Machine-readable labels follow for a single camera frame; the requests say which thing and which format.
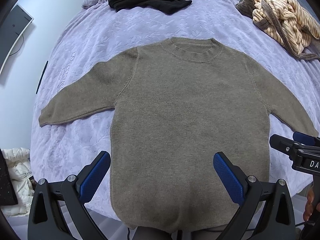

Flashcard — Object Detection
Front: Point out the person right hand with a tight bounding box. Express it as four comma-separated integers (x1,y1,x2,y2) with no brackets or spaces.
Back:
303,187,315,222

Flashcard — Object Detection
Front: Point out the lavender embossed bedspread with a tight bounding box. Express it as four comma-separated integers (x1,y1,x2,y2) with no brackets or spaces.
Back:
30,0,320,221

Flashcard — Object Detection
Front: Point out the black strip on bed edge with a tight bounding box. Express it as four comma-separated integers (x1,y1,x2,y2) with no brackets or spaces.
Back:
36,61,49,94

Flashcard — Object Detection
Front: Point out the taupe knit sweater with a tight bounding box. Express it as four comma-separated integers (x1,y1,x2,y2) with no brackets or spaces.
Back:
39,38,318,232

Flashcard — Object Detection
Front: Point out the cream striped garment pile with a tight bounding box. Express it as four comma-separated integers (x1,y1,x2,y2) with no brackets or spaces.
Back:
235,0,319,60

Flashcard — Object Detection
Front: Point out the wall mounted monitor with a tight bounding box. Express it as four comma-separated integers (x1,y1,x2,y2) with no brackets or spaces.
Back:
0,4,34,71

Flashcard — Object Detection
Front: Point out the white puffy jacket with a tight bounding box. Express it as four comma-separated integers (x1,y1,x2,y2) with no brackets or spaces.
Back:
1,148,34,217

